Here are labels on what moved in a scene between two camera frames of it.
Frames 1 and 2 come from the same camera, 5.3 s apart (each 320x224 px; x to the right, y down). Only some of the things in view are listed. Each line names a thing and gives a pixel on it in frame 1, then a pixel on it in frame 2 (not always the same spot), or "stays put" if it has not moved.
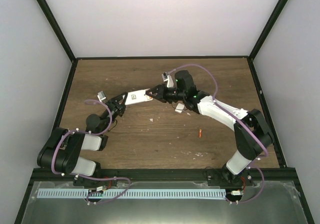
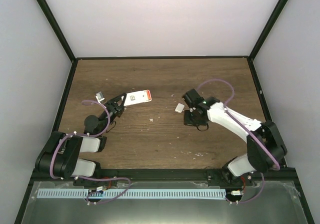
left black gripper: [117, 108] stays put
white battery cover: [179, 106] stays put
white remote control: [137, 96] stays put
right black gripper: [157, 98] → [187, 121]
